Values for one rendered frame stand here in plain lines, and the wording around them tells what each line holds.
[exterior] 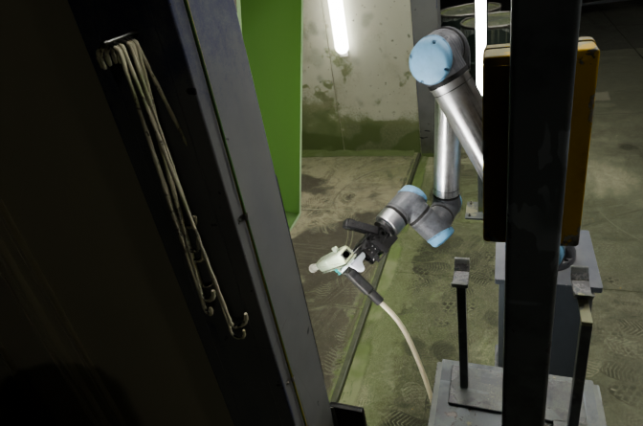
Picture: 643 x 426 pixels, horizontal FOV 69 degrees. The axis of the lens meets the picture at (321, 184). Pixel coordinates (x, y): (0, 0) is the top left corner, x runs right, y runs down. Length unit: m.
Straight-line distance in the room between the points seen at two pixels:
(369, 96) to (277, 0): 1.87
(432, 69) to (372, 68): 2.44
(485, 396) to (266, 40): 1.60
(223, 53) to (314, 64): 3.03
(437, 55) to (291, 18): 0.93
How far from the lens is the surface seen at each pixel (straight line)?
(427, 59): 1.29
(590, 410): 1.16
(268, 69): 2.16
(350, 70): 3.76
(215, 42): 0.81
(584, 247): 1.82
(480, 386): 1.15
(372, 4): 3.61
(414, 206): 1.54
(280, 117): 2.22
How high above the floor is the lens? 1.70
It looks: 27 degrees down
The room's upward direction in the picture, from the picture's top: 11 degrees counter-clockwise
